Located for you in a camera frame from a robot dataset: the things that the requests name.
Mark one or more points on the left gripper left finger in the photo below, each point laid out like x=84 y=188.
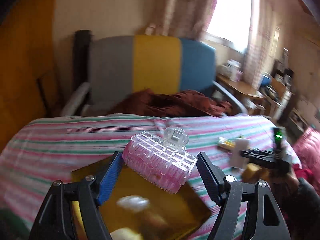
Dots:
x=54 y=219

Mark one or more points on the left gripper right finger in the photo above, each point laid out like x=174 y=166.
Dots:
x=263 y=220

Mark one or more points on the white foam block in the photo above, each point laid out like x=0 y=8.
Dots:
x=236 y=160

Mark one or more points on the cream cloth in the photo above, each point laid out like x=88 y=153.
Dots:
x=125 y=234

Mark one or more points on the pink hair roller clip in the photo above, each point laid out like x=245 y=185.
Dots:
x=163 y=161

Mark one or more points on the yellow sponge block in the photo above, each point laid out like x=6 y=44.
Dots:
x=253 y=173

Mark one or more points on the rice cracker snack packet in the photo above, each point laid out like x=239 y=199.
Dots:
x=227 y=144

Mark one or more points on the person right hand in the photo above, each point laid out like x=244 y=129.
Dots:
x=283 y=185

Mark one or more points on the red pink blanket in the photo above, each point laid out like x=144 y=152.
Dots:
x=307 y=150

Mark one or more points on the cluttered shelf unit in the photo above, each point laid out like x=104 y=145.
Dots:
x=284 y=98

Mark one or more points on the wooden side desk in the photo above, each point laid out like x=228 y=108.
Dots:
x=240 y=88

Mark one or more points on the striped pink green bedsheet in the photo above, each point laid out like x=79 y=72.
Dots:
x=70 y=148

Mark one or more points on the gold metal tin box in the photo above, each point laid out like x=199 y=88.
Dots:
x=167 y=216

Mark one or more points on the blue bag on shelf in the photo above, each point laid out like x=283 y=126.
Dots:
x=266 y=80

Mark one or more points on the white boxes on desk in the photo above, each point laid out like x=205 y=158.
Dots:
x=231 y=69

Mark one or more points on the dark red jacket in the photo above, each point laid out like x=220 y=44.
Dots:
x=187 y=103

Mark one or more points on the wooden wardrobe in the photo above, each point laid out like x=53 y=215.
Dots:
x=27 y=65

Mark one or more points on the grey yellow blue chair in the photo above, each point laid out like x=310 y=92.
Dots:
x=121 y=65

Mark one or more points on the pink floral curtain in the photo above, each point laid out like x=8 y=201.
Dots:
x=181 y=18

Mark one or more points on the black rolled mat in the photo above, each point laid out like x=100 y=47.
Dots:
x=80 y=57

